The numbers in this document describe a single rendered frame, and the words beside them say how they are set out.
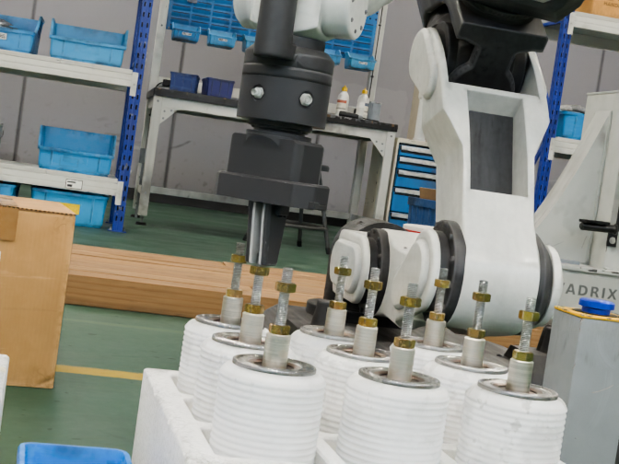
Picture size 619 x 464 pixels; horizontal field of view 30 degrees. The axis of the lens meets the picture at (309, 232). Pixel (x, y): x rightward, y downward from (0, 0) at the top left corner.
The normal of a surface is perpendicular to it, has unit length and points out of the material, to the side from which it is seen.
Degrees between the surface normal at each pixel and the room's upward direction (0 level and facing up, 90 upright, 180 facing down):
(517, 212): 69
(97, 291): 90
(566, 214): 90
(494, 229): 55
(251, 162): 90
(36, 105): 90
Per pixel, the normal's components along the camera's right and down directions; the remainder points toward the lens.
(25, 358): 0.30, 0.07
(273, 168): -0.55, -0.04
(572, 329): -0.96, -0.13
